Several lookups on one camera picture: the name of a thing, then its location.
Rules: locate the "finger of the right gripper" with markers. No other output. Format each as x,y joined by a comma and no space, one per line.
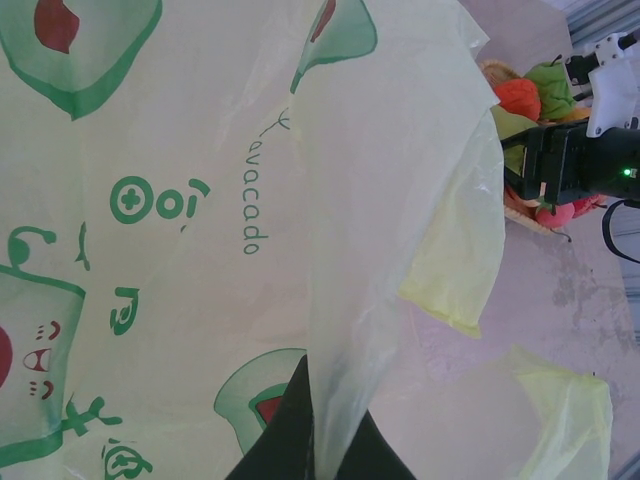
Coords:
515,139
515,181

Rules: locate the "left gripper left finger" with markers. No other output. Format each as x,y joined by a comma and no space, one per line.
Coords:
285,440

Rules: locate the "red plush fruit with stem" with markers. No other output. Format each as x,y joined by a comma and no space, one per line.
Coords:
552,214

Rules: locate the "red-orange plush tangerine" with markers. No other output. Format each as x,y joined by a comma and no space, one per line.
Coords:
517,97

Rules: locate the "yellow-green plush fruit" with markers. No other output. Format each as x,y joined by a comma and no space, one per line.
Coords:
517,125

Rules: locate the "green plush fruit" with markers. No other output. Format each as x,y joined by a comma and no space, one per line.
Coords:
550,87

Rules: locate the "yellow avocado print plastic bag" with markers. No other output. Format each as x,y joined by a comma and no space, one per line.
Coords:
200,150

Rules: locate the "orange plush fruit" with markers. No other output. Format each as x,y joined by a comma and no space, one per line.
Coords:
580,115

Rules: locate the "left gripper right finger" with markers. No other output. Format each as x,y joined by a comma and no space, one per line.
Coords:
372,457

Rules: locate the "woven bamboo basket tray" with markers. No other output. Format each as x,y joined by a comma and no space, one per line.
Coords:
517,217

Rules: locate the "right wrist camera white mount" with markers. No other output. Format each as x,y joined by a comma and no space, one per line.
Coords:
610,85

